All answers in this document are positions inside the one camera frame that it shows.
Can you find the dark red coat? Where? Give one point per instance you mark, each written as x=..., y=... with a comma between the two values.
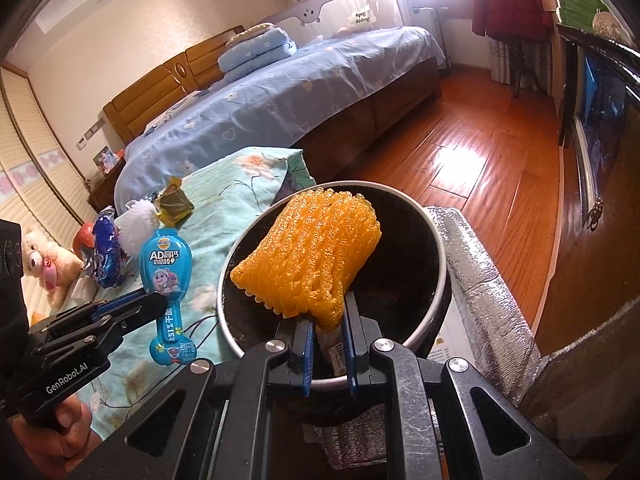
x=505, y=5

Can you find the cream sliding wardrobe doors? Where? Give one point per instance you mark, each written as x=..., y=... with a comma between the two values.
x=30, y=160

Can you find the patterned beige cushion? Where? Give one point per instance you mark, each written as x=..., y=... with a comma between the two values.
x=250, y=32

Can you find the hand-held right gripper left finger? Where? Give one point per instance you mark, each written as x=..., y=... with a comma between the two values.
x=307, y=355

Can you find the bed with blue cover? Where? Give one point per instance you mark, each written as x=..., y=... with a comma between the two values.
x=280, y=95

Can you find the teal floral blanket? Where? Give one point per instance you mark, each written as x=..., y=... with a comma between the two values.
x=235, y=185

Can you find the red apple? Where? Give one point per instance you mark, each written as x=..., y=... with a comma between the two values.
x=82, y=240

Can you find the beige teddy bear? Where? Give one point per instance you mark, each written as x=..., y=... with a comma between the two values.
x=40, y=260

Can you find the folded light blue quilt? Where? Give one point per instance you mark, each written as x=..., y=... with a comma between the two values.
x=255, y=52

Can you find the white foam fruit net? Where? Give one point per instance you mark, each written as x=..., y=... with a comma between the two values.
x=135, y=227

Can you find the silver foil insulated box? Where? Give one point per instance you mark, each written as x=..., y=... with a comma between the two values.
x=480, y=270

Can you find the dark wooden nightstand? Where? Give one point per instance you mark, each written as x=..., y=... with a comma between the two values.
x=105, y=187

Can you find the green yellow snack packet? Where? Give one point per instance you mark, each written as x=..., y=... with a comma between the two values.
x=172, y=207

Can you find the dark wooden bed frame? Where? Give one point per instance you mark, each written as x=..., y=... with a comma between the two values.
x=380, y=105

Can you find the wooden headboard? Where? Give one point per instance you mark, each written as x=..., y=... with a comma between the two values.
x=145, y=95

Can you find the wall switch plate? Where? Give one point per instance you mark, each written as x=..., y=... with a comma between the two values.
x=93, y=130

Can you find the blue AD drink bottle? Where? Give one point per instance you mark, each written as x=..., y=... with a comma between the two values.
x=165, y=260

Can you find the dark glass door cabinet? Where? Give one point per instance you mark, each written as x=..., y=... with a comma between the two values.
x=615, y=110

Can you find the black bin with white rim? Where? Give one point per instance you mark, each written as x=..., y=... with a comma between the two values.
x=400, y=280

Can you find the grey bed guard rail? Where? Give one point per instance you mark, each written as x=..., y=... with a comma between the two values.
x=320, y=7

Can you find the small photo frame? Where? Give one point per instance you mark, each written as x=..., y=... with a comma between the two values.
x=105, y=160

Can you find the beige wicker ball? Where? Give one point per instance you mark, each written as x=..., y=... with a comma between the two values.
x=607, y=22

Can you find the orange foam fruit net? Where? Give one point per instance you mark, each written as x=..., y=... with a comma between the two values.
x=310, y=250

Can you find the red and blue snack packet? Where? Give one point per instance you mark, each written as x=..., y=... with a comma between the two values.
x=107, y=245

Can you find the dark coat stand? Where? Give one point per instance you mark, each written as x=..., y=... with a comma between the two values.
x=517, y=70

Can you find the patterned curtain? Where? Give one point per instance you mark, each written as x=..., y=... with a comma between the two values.
x=497, y=60

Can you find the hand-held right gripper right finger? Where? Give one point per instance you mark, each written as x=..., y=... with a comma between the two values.
x=350, y=355

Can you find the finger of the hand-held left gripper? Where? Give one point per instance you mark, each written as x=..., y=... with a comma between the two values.
x=110, y=332
x=120, y=304

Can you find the person's left hand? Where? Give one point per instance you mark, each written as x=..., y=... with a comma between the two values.
x=65, y=430

